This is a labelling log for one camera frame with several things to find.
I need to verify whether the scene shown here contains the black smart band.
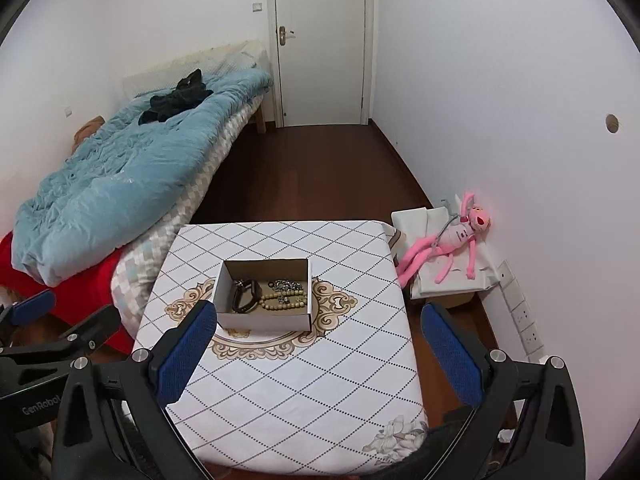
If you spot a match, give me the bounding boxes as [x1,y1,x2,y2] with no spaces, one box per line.
[231,280,262,314]

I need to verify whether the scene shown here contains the wooden bead bracelet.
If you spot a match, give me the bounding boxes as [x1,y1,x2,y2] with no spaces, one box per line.
[258,288,307,311]

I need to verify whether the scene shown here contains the red blanket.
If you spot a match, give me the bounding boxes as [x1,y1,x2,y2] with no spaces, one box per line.
[1,232,124,344]

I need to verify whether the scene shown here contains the checkered bed sheet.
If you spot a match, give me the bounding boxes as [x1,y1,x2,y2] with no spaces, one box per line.
[110,96,264,337]

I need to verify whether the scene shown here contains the white cardboard box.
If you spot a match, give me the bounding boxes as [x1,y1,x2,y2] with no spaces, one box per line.
[212,258,314,333]

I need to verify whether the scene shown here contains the light blue duvet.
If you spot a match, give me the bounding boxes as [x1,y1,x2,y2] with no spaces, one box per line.
[11,67,272,286]

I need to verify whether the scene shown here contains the brown plush toy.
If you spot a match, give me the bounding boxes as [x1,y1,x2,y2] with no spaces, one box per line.
[72,116,105,152]

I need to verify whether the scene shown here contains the pink panther plush toy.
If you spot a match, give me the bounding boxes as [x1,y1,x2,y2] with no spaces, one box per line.
[396,192,491,287]

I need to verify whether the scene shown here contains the white folded cloth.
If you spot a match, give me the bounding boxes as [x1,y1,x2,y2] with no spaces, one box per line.
[390,207,499,300]

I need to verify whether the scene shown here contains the black clothes on bed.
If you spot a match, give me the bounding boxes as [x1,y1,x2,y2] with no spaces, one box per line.
[138,68,213,125]

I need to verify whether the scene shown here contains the white door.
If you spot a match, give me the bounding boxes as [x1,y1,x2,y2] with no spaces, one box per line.
[268,0,374,127]

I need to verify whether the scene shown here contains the white wall power strip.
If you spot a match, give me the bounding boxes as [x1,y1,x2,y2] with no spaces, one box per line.
[497,260,548,364]

